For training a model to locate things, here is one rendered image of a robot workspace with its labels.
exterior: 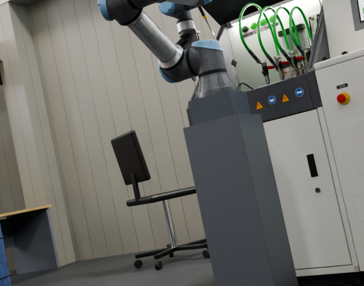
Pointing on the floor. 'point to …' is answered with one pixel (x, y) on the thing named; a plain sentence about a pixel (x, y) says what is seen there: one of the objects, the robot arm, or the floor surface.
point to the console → (351, 121)
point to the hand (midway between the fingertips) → (192, 78)
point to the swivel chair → (127, 138)
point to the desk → (30, 239)
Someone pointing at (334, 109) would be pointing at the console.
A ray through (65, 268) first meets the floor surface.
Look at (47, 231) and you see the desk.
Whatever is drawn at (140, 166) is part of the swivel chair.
